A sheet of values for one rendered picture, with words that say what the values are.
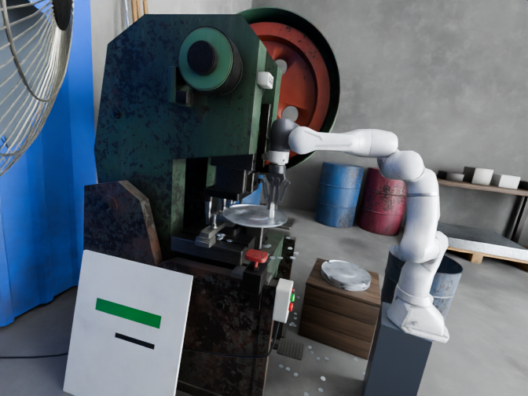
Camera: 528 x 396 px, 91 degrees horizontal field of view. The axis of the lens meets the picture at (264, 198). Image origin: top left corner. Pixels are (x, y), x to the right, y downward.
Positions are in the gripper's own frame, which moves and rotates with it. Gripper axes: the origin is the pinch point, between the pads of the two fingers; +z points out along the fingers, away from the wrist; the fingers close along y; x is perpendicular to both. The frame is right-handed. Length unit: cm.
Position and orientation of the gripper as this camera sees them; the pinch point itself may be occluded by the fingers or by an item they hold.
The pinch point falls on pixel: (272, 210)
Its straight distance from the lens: 114.4
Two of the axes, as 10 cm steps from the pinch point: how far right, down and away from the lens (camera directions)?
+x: 2.4, -1.9, 9.5
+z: -1.0, 9.7, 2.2
